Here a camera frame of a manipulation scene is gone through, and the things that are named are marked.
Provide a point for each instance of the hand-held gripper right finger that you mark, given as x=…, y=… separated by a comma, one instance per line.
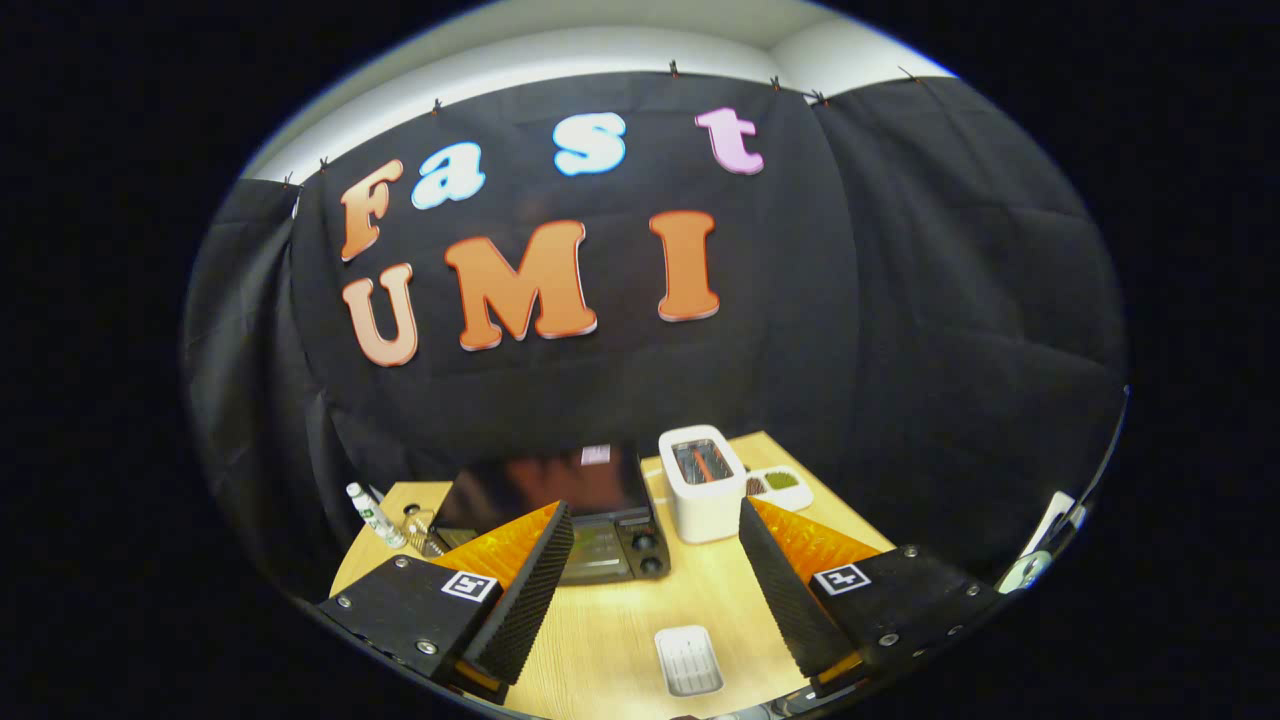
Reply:
x=790, y=600

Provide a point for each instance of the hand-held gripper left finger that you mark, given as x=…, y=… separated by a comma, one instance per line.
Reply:
x=530, y=600

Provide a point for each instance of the black toaster oven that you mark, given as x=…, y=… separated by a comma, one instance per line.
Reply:
x=540, y=490

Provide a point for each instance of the white slot toaster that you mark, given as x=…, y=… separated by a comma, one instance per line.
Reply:
x=705, y=510

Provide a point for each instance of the white divided condiment dish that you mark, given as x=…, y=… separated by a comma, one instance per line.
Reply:
x=782, y=482

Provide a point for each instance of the small white ribbed tray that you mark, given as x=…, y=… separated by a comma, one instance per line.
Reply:
x=688, y=662

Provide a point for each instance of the white bottle green label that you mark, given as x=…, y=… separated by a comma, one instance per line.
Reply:
x=375, y=515

